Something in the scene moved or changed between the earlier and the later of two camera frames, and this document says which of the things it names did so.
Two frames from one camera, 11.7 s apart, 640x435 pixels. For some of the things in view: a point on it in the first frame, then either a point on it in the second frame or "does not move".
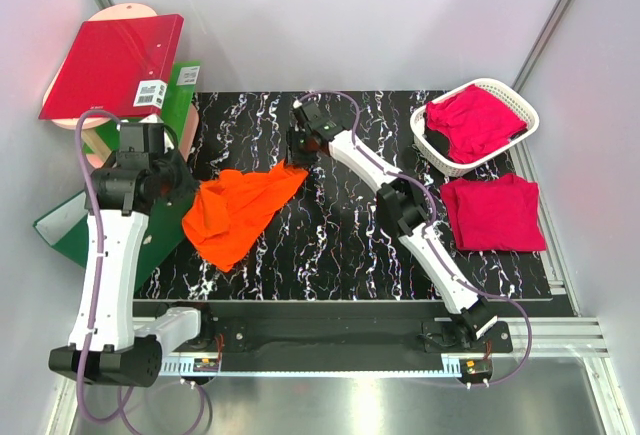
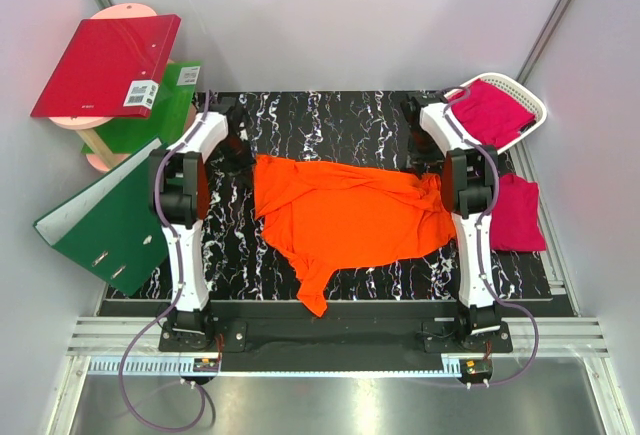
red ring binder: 121,65 does not move
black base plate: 245,331 does not move
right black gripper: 292,155 -> 415,158
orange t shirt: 226,214 -> 326,217
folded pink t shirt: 495,214 does not move
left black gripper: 188,184 -> 242,169
